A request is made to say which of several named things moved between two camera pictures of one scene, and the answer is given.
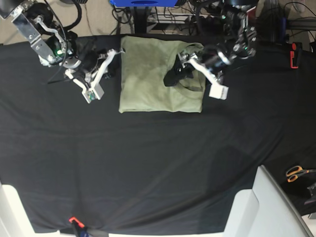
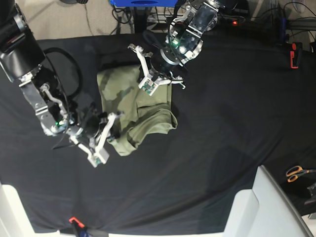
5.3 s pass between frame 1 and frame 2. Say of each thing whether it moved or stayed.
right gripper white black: moved
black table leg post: stayed
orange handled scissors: stayed
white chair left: stayed
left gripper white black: moved
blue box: stayed
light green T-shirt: moved
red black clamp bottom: stayed
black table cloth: stayed
